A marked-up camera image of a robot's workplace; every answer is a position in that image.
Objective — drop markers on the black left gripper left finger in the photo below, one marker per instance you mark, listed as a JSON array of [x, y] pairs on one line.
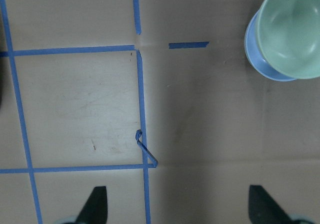
[[95, 210]]

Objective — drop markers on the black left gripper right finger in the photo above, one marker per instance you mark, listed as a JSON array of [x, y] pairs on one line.
[[263, 209]]

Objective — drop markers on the blue bowl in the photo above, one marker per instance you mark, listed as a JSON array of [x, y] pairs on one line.
[[255, 58]]

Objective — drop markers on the green bowl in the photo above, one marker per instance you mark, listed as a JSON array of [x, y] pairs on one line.
[[288, 36]]

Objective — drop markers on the cream toaster with chrome top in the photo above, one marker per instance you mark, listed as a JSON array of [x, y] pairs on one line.
[[1, 81]]

